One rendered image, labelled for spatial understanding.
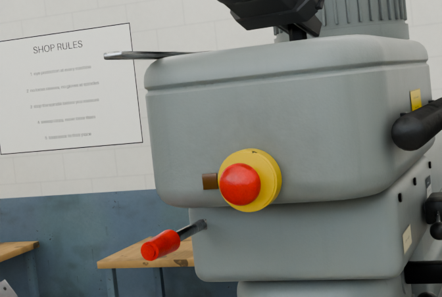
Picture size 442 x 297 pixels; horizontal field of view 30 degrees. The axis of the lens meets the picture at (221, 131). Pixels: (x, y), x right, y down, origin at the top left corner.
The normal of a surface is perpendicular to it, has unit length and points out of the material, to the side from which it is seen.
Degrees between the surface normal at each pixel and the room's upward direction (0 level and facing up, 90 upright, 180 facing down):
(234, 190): 94
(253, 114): 90
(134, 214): 90
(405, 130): 90
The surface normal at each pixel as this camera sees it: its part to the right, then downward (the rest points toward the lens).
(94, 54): -0.35, 0.09
